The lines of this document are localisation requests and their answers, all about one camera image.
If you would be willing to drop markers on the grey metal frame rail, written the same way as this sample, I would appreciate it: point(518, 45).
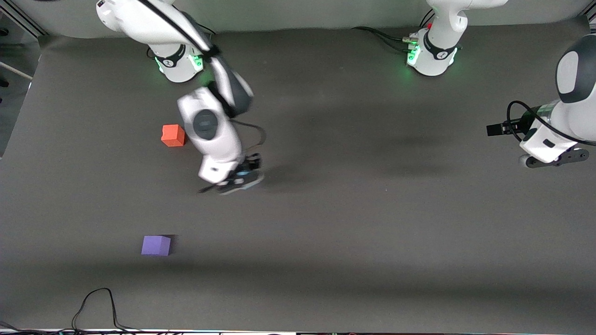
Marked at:
point(23, 20)

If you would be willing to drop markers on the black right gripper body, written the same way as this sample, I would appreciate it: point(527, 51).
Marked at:
point(252, 164)

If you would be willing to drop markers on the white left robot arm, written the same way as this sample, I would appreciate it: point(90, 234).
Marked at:
point(577, 111)

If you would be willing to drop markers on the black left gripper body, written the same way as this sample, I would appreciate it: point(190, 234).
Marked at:
point(517, 125)

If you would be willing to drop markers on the orange foam block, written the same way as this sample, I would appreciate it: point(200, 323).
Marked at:
point(172, 135)

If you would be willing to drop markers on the dark grey table mat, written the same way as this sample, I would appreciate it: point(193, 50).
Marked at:
point(326, 232)

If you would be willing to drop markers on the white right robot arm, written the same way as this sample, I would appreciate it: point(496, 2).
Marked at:
point(209, 139)

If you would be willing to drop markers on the purple foam block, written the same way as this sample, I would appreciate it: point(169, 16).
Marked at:
point(156, 245)

